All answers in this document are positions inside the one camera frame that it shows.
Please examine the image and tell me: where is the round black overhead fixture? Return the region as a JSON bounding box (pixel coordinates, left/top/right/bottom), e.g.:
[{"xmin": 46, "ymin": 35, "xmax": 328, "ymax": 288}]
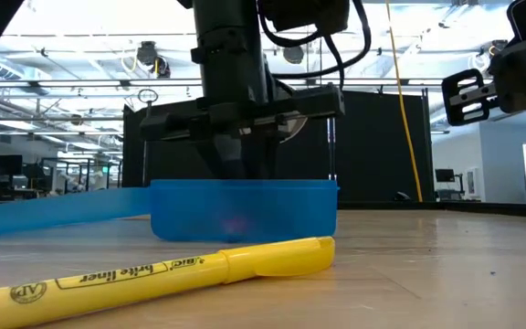
[{"xmin": 282, "ymin": 45, "xmax": 305, "ymax": 66}]

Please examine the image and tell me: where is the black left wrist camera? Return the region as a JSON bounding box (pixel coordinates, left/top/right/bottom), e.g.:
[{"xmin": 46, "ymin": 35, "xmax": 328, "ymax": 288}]
[{"xmin": 262, "ymin": 0, "xmax": 351, "ymax": 36}]

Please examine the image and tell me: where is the black computer monitor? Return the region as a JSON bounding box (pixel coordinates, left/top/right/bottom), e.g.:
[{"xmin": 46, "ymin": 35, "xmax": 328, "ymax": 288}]
[
  {"xmin": 435, "ymin": 168, "xmax": 457, "ymax": 185},
  {"xmin": 0, "ymin": 154, "xmax": 24, "ymax": 178}
]

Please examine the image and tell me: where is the blue plastic supply box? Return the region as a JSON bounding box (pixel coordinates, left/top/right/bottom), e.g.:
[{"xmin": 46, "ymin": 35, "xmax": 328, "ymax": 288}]
[{"xmin": 0, "ymin": 178, "xmax": 340, "ymax": 244}]

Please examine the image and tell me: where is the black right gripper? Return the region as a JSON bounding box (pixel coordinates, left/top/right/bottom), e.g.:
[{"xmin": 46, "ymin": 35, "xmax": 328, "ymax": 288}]
[{"xmin": 440, "ymin": 34, "xmax": 526, "ymax": 127}]

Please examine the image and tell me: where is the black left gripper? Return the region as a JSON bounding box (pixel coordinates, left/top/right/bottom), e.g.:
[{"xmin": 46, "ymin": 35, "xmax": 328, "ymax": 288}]
[{"xmin": 139, "ymin": 43, "xmax": 347, "ymax": 181}]

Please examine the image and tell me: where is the black ceiling device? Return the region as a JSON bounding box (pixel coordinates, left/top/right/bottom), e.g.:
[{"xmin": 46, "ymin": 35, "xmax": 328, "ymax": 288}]
[{"xmin": 135, "ymin": 40, "xmax": 172, "ymax": 80}]

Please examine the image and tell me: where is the black partition screen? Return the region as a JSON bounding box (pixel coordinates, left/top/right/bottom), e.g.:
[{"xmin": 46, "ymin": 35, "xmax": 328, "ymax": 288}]
[{"xmin": 122, "ymin": 78, "xmax": 434, "ymax": 205}]

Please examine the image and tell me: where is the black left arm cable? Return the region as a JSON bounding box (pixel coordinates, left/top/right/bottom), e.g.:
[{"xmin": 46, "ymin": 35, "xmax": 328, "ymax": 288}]
[{"xmin": 257, "ymin": 0, "xmax": 373, "ymax": 90}]

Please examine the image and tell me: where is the ring-topped metal pole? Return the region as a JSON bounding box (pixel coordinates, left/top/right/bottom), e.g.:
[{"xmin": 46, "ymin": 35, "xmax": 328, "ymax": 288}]
[{"xmin": 137, "ymin": 88, "xmax": 159, "ymax": 186}]

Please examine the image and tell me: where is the yellow highlighter pen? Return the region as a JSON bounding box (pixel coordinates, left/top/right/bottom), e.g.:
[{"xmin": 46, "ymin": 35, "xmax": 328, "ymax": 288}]
[{"xmin": 0, "ymin": 236, "xmax": 336, "ymax": 329}]

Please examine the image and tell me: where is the yellow hanging cable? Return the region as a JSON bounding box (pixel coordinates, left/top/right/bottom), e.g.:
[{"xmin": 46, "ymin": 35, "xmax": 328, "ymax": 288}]
[{"xmin": 384, "ymin": 0, "xmax": 424, "ymax": 204}]

